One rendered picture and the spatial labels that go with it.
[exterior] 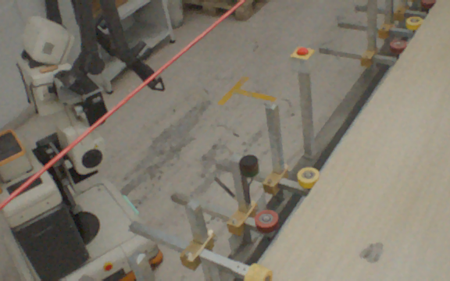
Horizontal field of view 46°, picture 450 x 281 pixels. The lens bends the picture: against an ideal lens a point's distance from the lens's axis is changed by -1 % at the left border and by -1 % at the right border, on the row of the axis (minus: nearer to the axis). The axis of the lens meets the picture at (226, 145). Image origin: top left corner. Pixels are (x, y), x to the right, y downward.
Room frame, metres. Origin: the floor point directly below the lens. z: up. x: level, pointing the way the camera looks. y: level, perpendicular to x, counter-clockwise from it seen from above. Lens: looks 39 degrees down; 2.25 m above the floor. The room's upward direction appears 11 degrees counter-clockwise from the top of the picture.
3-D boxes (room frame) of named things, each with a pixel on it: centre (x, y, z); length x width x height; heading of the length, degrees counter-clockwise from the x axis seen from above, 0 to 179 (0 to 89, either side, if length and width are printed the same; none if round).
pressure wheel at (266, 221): (1.26, -0.08, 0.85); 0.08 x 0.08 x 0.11
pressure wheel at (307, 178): (1.43, -0.27, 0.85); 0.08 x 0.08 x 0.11
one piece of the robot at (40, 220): (1.96, 0.95, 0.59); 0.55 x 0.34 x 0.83; 28
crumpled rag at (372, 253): (1.03, -0.38, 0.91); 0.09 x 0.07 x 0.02; 117
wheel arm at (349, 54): (2.33, -0.75, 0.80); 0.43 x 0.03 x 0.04; 51
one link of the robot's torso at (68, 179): (2.14, 0.75, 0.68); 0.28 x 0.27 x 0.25; 28
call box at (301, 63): (1.75, -0.34, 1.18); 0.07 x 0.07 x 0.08; 51
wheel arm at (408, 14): (2.72, -1.06, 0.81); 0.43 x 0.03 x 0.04; 51
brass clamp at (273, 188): (1.53, -0.17, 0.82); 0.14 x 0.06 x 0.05; 141
